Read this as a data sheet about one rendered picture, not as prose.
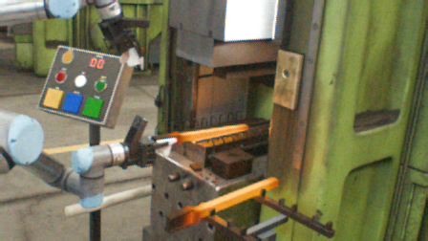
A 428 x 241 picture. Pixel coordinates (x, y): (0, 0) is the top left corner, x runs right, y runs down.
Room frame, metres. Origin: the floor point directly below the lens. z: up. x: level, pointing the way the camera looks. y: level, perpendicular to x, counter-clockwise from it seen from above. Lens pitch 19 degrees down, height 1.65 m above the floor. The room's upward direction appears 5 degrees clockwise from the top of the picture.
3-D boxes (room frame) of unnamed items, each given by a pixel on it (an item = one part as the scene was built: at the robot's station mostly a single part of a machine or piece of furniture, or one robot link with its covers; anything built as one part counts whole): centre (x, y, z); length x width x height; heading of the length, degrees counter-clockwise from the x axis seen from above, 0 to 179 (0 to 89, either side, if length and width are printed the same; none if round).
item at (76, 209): (1.95, 0.38, 0.62); 0.44 x 0.05 x 0.05; 131
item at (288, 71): (1.59, -0.22, 1.27); 0.09 x 0.02 x 0.17; 41
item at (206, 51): (1.88, -0.08, 1.32); 0.42 x 0.20 x 0.10; 131
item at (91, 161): (1.48, 0.36, 1.00); 0.11 x 0.08 x 0.09; 131
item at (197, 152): (1.88, -0.08, 0.96); 0.42 x 0.20 x 0.09; 131
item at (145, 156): (1.58, 0.24, 0.99); 0.12 x 0.08 x 0.09; 131
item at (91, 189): (1.48, 0.38, 0.90); 0.11 x 0.08 x 0.11; 62
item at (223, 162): (1.65, -0.08, 0.95); 0.12 x 0.08 x 0.06; 131
